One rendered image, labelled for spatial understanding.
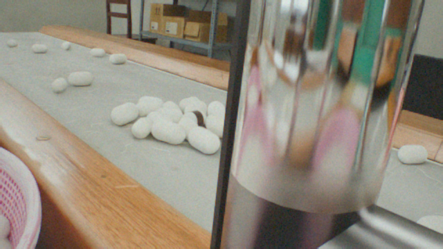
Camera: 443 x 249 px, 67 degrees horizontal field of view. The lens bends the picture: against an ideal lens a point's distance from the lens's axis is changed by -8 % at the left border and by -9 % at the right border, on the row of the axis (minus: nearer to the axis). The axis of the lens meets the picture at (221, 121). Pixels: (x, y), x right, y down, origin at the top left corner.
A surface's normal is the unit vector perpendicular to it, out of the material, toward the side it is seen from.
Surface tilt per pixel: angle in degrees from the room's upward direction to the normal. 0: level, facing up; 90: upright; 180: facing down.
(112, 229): 0
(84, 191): 0
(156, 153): 0
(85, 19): 89
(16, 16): 90
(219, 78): 45
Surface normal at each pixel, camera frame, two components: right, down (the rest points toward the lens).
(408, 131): -0.42, -0.56
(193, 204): 0.10, -0.95
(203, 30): 0.57, 0.31
